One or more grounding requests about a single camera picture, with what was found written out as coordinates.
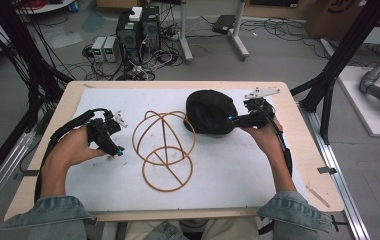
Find grey power supply unit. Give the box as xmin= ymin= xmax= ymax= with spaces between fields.
xmin=103 ymin=35 xmax=120 ymax=64
xmin=90 ymin=36 xmax=108 ymax=63

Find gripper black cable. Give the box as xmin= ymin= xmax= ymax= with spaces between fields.
xmin=33 ymin=107 xmax=113 ymax=204
xmin=256 ymin=103 xmax=294 ymax=178

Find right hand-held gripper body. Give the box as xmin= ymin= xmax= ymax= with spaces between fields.
xmin=242 ymin=87 xmax=282 ymax=130

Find person's right hand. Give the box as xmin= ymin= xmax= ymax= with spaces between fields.
xmin=241 ymin=116 xmax=285 ymax=158

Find thin wooden stick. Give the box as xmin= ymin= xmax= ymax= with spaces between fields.
xmin=305 ymin=185 xmax=332 ymax=209

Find round white table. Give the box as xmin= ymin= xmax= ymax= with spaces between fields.
xmin=13 ymin=0 xmax=78 ymax=15

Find cardboard box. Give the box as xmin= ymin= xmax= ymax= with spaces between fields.
xmin=303 ymin=0 xmax=380 ymax=42

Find black frame post with cables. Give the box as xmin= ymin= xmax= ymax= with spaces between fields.
xmin=0 ymin=0 xmax=75 ymax=198

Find person's beige trousers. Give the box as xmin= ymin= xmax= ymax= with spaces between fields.
xmin=124 ymin=216 xmax=261 ymax=240

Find small white box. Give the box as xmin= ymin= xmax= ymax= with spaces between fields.
xmin=128 ymin=6 xmax=144 ymax=23

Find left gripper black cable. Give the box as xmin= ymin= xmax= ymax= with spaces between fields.
xmin=33 ymin=107 xmax=113 ymax=204

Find grey tape strip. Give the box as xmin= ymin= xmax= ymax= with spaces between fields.
xmin=316 ymin=165 xmax=338 ymax=176
xmin=12 ymin=169 xmax=41 ymax=181

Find white stand leg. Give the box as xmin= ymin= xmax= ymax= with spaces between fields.
xmin=230 ymin=0 xmax=251 ymax=62
xmin=177 ymin=0 xmax=195 ymax=65

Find black floor cables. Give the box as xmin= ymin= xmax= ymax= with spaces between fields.
xmin=240 ymin=17 xmax=333 ymax=60

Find person's left hand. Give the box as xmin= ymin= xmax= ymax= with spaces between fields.
xmin=45 ymin=125 xmax=109 ymax=172

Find white foam mat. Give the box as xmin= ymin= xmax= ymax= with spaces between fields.
xmin=64 ymin=87 xmax=308 ymax=213

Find aluminium rail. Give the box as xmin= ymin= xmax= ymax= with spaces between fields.
xmin=298 ymin=102 xmax=371 ymax=240
xmin=0 ymin=129 xmax=36 ymax=222

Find person's denim jacket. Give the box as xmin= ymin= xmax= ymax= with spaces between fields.
xmin=0 ymin=190 xmax=334 ymax=240

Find flat black box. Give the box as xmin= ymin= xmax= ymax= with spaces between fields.
xmin=211 ymin=14 xmax=238 ymax=36

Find tangle of floor cables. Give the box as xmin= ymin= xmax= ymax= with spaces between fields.
xmin=53 ymin=19 xmax=183 ymax=82

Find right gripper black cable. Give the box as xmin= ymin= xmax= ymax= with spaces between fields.
xmin=256 ymin=103 xmax=294 ymax=178

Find black computer tower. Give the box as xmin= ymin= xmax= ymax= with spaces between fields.
xmin=115 ymin=12 xmax=143 ymax=66
xmin=140 ymin=5 xmax=162 ymax=52

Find brown wire hat stand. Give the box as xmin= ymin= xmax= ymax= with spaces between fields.
xmin=131 ymin=110 xmax=198 ymax=193

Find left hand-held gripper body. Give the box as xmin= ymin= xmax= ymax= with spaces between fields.
xmin=87 ymin=110 xmax=129 ymax=143

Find white floor board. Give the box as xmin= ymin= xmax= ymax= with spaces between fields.
xmin=320 ymin=37 xmax=380 ymax=138

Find black knit hat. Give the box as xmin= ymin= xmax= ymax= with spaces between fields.
xmin=184 ymin=89 xmax=240 ymax=136

